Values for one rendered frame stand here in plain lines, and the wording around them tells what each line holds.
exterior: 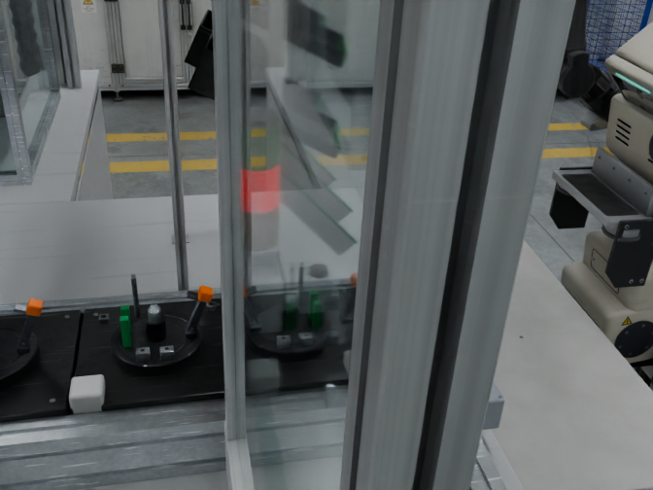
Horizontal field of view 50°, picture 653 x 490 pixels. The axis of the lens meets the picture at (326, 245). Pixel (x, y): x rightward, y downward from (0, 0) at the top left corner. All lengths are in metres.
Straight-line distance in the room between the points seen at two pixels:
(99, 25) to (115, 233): 3.50
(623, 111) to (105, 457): 1.21
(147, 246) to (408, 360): 1.47
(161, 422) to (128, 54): 4.24
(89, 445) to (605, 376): 0.88
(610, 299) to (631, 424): 0.47
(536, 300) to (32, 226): 1.14
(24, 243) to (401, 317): 1.56
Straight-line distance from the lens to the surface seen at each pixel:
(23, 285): 1.55
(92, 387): 1.06
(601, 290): 1.74
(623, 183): 1.62
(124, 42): 5.10
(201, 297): 1.08
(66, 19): 2.63
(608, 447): 1.24
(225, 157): 0.76
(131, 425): 1.04
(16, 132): 1.92
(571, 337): 1.45
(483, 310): 0.17
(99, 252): 1.62
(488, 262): 0.16
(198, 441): 1.05
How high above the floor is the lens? 1.68
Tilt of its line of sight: 30 degrees down
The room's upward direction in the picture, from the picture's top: 3 degrees clockwise
